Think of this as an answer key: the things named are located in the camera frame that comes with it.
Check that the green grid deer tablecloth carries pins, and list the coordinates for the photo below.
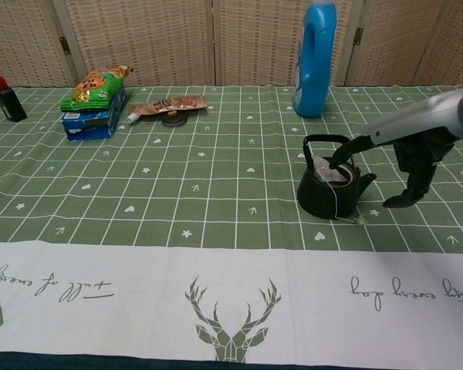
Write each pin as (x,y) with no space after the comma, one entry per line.
(177,216)

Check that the brown spouted drink pouch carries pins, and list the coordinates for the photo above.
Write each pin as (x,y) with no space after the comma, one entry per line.
(169,105)

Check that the black round lid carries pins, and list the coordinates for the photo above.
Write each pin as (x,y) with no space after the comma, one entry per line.
(173,119)

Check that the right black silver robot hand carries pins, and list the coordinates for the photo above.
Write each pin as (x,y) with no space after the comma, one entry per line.
(420,115)

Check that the blue detergent bottle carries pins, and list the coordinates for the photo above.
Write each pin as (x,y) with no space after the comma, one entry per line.
(316,77)

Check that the blue cardboard box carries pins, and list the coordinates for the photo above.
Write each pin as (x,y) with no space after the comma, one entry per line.
(88,129)

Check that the woven folding screen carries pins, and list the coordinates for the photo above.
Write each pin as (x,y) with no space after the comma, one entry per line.
(158,38)

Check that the black bottle red cap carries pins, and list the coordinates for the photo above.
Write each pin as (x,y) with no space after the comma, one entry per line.
(9,104)

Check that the green orange snack bag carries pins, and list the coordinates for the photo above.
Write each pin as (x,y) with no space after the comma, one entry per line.
(94,90)

